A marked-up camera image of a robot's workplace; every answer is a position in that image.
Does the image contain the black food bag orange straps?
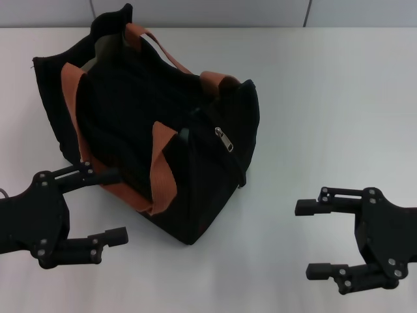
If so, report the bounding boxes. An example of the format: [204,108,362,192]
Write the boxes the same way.
[31,3,261,247]

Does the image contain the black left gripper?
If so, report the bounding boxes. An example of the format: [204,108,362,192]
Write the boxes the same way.
[0,161,130,271]

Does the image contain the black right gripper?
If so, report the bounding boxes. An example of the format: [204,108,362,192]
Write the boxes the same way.
[295,186,417,297]

